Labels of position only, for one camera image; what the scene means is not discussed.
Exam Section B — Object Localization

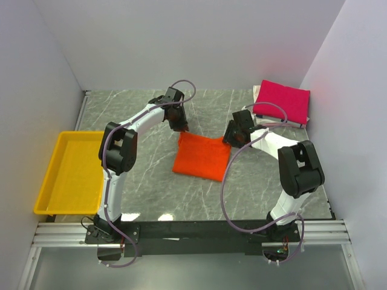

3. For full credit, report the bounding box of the orange t shirt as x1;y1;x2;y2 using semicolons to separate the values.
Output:
172;132;231;182

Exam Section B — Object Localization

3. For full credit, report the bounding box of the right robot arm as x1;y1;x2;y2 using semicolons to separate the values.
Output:
223;109;325;241

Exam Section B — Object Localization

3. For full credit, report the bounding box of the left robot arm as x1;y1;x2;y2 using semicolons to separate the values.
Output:
93;86;189;243

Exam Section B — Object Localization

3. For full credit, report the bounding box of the folded white t shirt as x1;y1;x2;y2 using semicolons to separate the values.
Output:
252;85;306;128

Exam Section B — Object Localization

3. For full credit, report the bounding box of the folded magenta t shirt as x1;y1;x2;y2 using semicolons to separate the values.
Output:
256;80;310;125

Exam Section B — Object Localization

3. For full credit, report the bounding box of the yellow plastic tray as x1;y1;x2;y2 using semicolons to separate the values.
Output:
33;131;103;215

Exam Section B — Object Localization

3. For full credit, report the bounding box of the black base beam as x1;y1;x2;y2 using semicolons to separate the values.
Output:
85;221;301;257

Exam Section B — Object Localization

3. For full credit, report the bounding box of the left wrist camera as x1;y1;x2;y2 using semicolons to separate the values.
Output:
164;86;184;102

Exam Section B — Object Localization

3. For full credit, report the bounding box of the aluminium frame rail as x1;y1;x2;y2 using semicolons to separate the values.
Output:
31;220;351;248

